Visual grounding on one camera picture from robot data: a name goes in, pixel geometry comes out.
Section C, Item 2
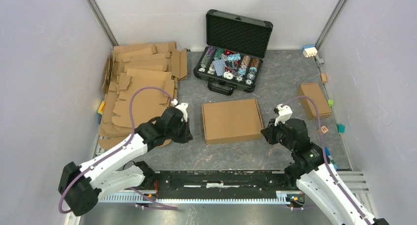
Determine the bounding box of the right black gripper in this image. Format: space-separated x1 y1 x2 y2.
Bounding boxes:
260 117 296 152

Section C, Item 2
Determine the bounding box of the cardboard box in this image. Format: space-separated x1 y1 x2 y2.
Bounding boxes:
297 83 332 120
202 99 264 144

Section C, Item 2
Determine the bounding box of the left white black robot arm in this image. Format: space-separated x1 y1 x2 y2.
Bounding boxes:
58 103 192 216

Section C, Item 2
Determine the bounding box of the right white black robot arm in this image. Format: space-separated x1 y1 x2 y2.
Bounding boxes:
261 118 388 225

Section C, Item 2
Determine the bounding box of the folded closed cardboard box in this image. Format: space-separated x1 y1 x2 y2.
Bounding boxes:
297 83 332 120

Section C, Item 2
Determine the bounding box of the wooden letter block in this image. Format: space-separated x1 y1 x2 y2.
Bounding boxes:
318 126 328 134

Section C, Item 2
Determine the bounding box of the blue green block stack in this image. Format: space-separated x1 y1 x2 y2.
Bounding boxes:
325 147 338 170

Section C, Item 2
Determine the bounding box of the teal small cube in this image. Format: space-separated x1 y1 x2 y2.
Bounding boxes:
336 123 345 134

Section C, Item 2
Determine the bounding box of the stack of flat cardboard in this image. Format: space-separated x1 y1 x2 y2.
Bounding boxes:
98 41 187 150

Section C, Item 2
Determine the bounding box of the small wooden cube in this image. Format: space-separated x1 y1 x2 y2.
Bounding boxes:
321 73 328 84

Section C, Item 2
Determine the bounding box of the orange yellow block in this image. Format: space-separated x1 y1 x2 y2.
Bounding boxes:
97 100 106 124

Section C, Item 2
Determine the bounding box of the grey small block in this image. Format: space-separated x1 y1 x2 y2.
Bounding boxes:
315 57 325 67

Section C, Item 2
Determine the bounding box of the blue white toy block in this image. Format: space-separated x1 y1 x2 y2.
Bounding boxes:
301 44 318 57

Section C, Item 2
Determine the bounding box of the black poker chip case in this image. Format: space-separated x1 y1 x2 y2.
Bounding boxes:
193 9 273 95

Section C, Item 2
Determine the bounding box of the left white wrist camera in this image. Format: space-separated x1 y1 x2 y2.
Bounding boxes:
171 99 189 122

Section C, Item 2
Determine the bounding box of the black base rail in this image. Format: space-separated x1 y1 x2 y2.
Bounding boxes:
136 170 300 199

